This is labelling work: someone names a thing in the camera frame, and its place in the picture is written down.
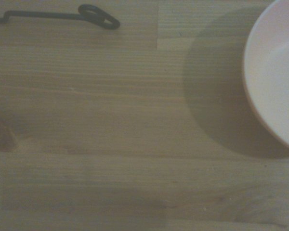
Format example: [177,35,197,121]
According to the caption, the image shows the white round bowl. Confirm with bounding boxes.
[242,0,289,153]

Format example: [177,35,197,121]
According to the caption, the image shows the black bent metal wire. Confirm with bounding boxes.
[0,4,121,30]

